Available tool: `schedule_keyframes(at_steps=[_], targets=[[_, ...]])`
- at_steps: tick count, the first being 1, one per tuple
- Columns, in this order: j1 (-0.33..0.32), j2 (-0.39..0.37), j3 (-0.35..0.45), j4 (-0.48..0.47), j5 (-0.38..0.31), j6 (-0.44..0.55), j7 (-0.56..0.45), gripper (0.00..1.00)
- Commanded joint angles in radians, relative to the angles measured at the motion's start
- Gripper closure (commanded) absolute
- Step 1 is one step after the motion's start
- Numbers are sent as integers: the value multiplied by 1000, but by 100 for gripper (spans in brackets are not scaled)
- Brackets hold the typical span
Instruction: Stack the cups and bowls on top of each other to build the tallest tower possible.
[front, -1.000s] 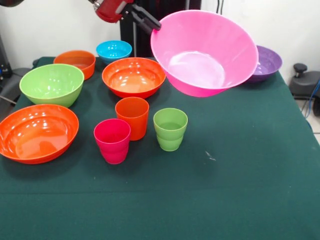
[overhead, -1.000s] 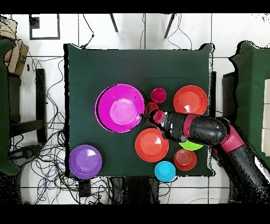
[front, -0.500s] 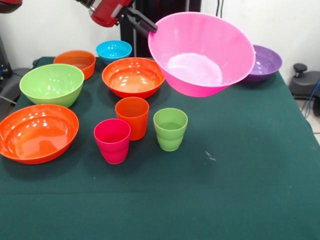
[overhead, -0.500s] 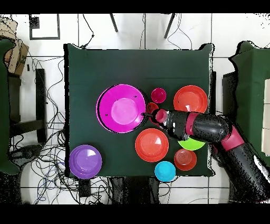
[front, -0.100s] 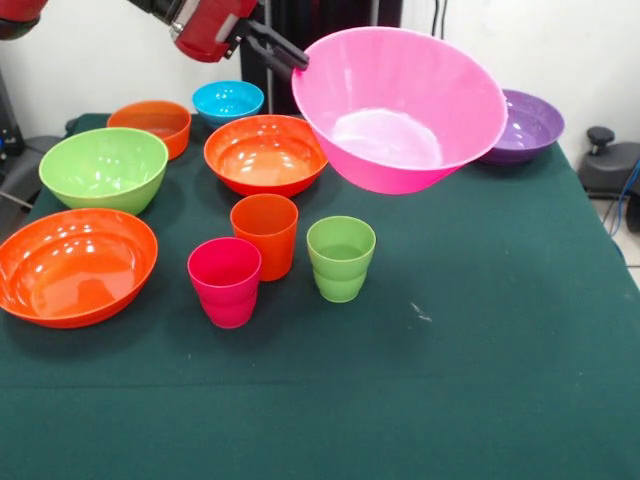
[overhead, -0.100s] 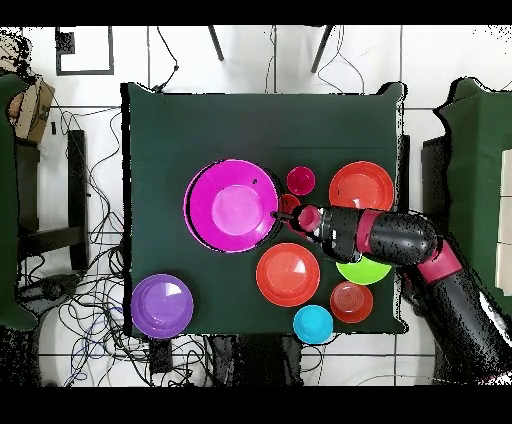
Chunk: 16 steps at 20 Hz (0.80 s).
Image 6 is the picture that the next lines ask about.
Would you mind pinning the purple bowl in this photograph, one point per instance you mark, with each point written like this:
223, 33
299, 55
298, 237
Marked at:
162, 308

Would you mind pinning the green bowl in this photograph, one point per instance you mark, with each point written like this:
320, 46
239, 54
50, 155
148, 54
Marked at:
364, 274

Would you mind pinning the small deep orange bowl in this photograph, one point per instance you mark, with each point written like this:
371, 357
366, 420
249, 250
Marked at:
352, 302

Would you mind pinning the green cloth side table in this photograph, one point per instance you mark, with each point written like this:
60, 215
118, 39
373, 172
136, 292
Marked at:
480, 160
8, 200

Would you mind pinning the wide orange bowl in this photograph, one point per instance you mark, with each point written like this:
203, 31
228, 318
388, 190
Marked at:
288, 276
362, 184

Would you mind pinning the white boxes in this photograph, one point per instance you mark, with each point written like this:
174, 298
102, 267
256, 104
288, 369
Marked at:
506, 208

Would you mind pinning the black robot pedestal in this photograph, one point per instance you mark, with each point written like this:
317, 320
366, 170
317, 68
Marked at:
256, 360

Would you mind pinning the black power box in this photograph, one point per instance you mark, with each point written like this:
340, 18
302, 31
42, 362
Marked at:
160, 356

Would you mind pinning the large pink bowl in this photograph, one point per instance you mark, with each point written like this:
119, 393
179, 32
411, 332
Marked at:
232, 208

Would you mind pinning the orange cup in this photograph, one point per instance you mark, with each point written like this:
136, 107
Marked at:
288, 202

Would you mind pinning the cardboard box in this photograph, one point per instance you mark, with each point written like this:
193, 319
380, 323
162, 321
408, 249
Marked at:
34, 108

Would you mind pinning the black camera tripod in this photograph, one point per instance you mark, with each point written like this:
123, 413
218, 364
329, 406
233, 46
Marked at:
218, 48

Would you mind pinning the dark green tablecloth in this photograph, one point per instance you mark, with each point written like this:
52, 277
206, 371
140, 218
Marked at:
256, 128

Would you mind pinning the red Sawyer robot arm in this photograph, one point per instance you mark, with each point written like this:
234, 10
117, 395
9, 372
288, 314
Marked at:
400, 236

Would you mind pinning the black square floor frame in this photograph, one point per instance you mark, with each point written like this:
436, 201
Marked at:
66, 42

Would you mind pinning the grey pedestal leg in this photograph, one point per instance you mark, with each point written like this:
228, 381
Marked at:
48, 290

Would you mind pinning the small blue bowl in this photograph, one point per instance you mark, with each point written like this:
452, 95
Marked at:
312, 324

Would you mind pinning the crimson red cup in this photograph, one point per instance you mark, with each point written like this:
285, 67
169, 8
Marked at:
300, 182

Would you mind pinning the black stand frame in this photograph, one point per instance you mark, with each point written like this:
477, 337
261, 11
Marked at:
78, 180
434, 180

